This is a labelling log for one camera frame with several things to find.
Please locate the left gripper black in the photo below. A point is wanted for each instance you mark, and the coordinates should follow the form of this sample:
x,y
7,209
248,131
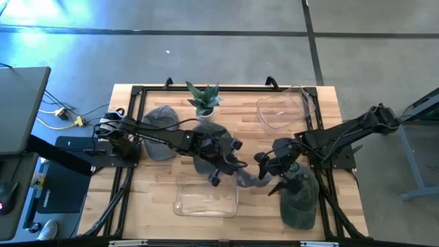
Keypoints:
x,y
219,152

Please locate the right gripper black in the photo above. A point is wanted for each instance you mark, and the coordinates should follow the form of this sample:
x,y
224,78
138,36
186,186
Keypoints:
x,y
284,156

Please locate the grey baseball cap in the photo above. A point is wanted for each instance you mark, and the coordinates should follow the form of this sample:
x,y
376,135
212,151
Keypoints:
x,y
159,118
250,180

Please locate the dark green baseball cap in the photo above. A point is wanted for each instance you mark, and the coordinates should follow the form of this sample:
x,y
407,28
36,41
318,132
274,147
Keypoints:
x,y
205,167
300,206

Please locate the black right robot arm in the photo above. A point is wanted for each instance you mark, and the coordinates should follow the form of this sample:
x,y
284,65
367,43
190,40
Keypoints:
x,y
343,135

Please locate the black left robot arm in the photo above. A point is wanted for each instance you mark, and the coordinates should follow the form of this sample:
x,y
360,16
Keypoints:
x,y
157,135

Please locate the clear plastic bin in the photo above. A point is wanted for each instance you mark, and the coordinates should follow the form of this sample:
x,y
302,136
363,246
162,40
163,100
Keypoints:
x,y
205,202
281,113

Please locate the white plant pot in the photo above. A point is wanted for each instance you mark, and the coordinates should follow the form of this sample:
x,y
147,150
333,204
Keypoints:
x,y
207,117

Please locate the green succulent plant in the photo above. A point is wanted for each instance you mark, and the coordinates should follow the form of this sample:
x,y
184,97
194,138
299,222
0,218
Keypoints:
x,y
204,99

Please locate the black mat with white mark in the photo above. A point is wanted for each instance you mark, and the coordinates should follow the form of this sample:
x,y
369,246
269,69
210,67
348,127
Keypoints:
x,y
79,142

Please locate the black Trossen case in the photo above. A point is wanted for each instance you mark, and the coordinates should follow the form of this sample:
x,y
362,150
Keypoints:
x,y
65,192

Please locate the black diagonal desk beam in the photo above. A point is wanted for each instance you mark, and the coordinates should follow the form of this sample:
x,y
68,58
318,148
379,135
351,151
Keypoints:
x,y
58,154

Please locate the person's white shoe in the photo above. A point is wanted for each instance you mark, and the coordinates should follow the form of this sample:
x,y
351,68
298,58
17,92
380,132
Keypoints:
x,y
48,230

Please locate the black round caster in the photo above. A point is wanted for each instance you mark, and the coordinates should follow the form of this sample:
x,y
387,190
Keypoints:
x,y
33,227

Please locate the dark grey desk surface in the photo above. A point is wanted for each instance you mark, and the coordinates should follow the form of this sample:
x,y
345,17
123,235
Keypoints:
x,y
20,164

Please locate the grey desk top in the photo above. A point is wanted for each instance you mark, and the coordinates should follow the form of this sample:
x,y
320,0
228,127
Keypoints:
x,y
20,103

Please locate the black computer mouse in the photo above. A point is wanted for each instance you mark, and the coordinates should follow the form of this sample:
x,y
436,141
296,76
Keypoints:
x,y
7,197

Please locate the black aluminium table frame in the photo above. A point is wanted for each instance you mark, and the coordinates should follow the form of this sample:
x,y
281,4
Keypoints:
x,y
240,88

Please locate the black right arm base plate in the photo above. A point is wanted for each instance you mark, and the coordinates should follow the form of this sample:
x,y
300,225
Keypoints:
x,y
346,161

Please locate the white frame bracket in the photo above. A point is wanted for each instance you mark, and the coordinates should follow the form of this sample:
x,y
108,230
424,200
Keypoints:
x,y
127,243
319,244

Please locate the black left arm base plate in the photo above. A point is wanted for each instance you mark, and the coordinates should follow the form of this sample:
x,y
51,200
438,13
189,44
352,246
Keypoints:
x,y
103,161

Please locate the grey metal table frame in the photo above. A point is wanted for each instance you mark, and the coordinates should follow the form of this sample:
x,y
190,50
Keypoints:
x,y
413,159

